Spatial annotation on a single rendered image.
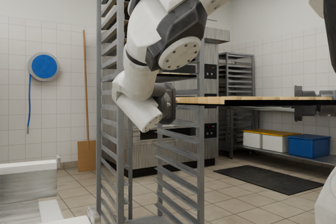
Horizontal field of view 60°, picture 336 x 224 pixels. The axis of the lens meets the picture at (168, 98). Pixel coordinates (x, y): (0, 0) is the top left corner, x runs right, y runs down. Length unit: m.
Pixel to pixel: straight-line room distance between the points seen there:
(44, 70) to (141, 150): 1.70
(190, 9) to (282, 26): 5.02
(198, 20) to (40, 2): 4.22
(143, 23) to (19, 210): 0.35
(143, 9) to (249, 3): 5.56
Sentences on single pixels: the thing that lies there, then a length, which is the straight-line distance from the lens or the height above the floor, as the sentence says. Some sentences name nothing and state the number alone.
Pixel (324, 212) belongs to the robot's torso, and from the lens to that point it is 0.68.
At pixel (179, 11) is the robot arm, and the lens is 0.44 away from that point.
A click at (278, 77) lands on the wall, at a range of 5.34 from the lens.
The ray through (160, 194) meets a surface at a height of 0.32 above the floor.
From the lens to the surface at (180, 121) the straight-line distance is 1.81.
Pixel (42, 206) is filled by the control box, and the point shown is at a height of 0.84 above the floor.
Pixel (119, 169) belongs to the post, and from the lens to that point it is 1.47.
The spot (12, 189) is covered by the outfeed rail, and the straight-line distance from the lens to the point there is 0.57.
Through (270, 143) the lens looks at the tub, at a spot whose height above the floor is 0.34.
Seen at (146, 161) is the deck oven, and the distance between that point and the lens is 3.87.
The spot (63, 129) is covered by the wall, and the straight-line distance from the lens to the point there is 4.48.
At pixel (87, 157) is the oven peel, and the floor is 0.18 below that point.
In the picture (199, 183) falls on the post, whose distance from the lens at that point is 1.66.
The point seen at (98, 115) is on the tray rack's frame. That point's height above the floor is 0.90.
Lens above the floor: 1.01
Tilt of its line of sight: level
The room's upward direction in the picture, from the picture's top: straight up
